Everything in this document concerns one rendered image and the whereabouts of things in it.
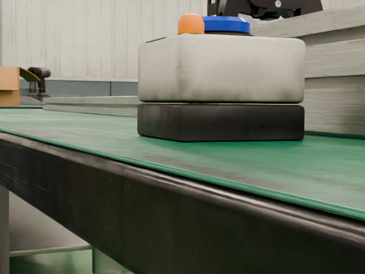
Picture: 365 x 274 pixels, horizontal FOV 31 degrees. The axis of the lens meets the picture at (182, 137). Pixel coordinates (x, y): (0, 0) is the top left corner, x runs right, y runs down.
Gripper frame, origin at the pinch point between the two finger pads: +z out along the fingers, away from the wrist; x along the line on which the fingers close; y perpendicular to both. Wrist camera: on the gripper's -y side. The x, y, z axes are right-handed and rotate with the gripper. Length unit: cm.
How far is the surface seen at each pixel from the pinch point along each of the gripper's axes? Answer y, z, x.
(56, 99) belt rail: 93, 0, 2
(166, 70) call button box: -18.2, -1.8, 17.1
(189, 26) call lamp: -20.1, -4.2, 16.5
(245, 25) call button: -18.1, -4.7, 12.0
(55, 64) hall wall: 1101, -63, -190
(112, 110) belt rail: 47.2, 1.3, 2.0
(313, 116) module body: -15.0, 0.8, 5.1
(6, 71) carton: 205, -11, -1
